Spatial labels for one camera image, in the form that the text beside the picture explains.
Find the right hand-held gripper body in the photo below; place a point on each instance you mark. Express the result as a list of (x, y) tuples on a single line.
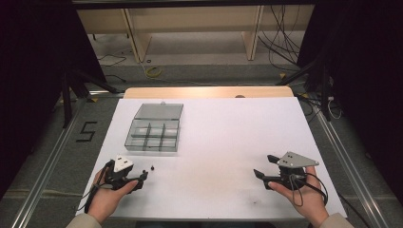
[(293, 164)]

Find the aluminium floor rail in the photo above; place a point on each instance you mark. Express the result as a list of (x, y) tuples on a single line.
[(47, 164), (351, 164)]

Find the person's right hand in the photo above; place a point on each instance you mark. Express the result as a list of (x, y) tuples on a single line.
[(305, 198)]

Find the beige wooden bench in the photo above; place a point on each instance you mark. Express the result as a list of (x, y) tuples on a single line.
[(196, 19)]

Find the person's left hand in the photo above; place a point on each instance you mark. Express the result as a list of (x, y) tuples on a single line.
[(106, 199)]

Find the dark curtain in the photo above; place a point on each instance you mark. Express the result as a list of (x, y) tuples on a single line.
[(367, 63), (31, 63)]

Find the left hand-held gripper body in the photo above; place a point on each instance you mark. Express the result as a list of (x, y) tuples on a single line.
[(122, 164)]

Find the white table cover sheet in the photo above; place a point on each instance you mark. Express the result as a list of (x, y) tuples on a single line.
[(221, 139)]

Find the clear plastic compartment box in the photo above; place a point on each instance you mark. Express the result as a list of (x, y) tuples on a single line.
[(155, 129)]

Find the black metal stand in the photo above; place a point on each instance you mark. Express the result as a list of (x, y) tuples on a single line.
[(316, 79), (76, 85)]

